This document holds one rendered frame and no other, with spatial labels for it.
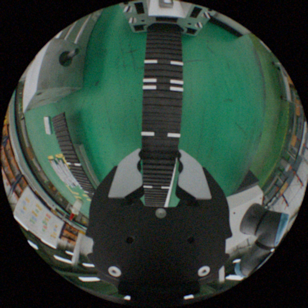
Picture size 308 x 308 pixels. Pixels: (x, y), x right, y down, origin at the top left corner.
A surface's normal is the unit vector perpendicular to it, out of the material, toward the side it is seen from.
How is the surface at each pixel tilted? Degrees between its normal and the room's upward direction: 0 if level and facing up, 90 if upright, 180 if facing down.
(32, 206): 90
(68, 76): 90
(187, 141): 0
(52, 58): 90
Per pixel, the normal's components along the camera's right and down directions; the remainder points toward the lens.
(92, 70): -0.02, 0.51
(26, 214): 0.99, -0.08
